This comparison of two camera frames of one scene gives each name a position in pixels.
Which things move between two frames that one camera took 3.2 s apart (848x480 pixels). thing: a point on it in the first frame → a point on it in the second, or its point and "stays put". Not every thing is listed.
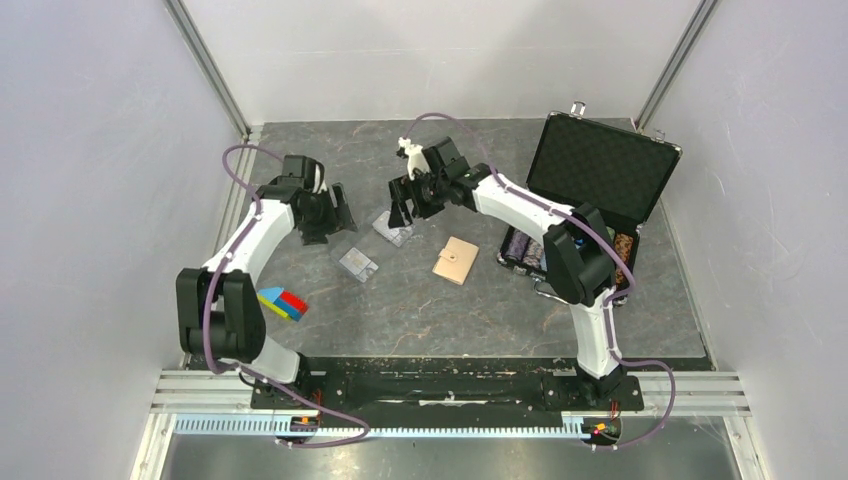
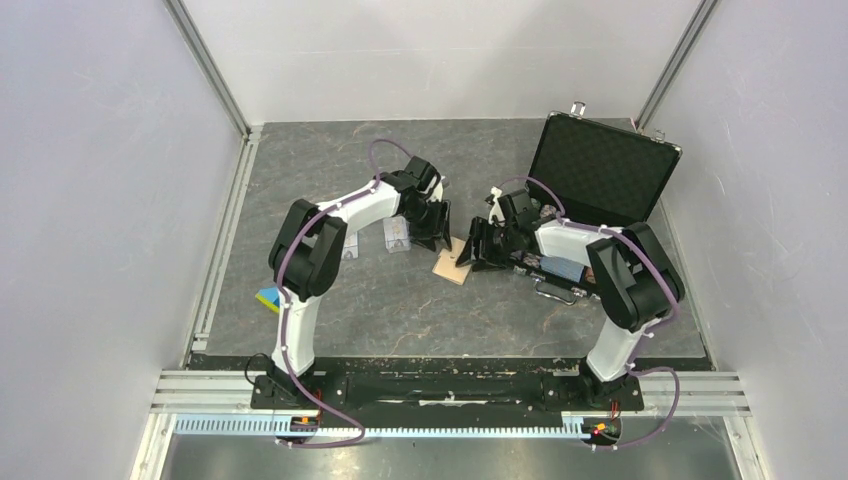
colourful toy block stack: (283, 302) stays put
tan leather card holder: (455, 259) stays put
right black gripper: (402, 189) → (481, 230)
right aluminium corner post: (692, 31) stays put
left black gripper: (337, 220) → (426, 236)
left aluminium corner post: (208, 65) stays put
